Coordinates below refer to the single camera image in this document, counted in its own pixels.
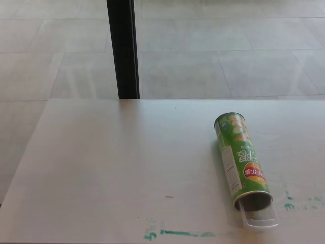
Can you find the green chips can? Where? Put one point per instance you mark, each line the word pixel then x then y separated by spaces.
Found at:
pixel 236 152

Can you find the black vertical post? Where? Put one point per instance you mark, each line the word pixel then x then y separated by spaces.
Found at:
pixel 123 50

